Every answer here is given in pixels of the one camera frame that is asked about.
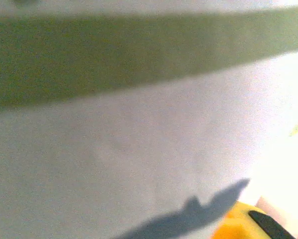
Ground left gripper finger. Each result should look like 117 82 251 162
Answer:
212 201 297 239

